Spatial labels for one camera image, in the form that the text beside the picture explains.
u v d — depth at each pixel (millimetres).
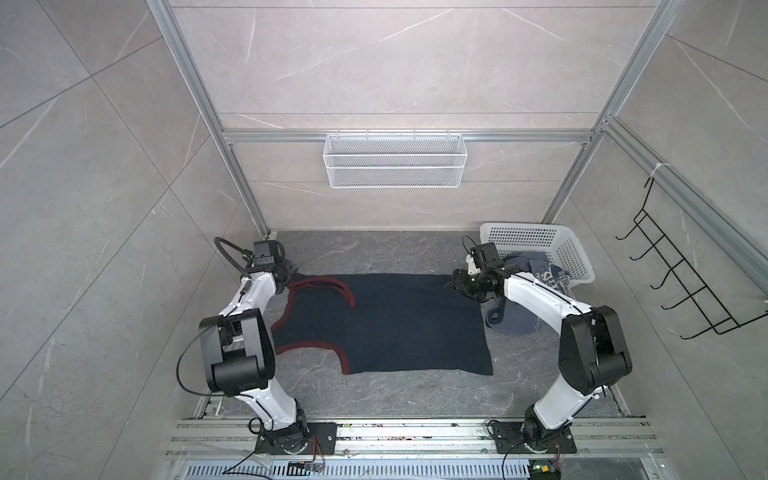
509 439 731
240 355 470
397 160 1003
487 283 684
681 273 677
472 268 784
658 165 698
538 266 907
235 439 747
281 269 854
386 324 926
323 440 731
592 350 473
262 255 728
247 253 797
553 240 1109
